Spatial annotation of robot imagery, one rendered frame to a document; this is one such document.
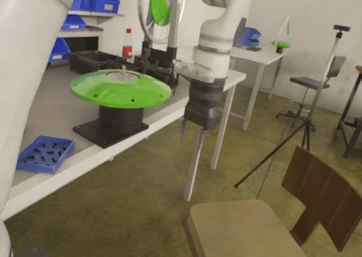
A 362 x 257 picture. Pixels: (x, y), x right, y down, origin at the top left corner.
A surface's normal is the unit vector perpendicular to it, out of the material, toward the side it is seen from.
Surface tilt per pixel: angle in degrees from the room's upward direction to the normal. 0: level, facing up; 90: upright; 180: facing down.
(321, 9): 90
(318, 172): 90
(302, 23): 90
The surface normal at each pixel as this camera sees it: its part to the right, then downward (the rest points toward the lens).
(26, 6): 0.72, 0.34
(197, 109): -0.61, 0.17
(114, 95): 0.15, -0.67
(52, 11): 0.89, 0.41
